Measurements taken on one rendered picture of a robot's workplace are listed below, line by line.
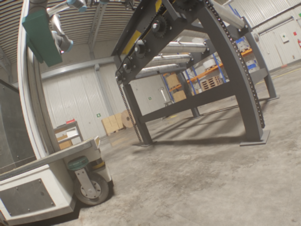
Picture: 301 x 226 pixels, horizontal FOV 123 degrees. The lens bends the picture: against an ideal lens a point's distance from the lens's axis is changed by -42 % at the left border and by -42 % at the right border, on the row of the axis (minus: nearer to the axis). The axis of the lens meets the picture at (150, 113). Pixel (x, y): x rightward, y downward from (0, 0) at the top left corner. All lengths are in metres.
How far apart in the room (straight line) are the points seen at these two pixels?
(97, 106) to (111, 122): 3.22
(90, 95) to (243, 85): 11.14
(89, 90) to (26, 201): 11.09
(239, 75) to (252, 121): 0.23
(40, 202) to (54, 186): 0.13
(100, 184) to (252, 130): 0.80
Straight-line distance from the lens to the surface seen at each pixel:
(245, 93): 0.72
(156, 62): 1.56
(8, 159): 0.86
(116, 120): 8.44
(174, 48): 1.38
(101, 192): 0.74
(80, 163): 0.68
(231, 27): 1.78
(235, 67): 0.72
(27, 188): 0.75
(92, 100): 11.36
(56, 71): 11.64
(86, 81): 11.85
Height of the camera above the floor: 0.33
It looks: level
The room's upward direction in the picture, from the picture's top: 21 degrees counter-clockwise
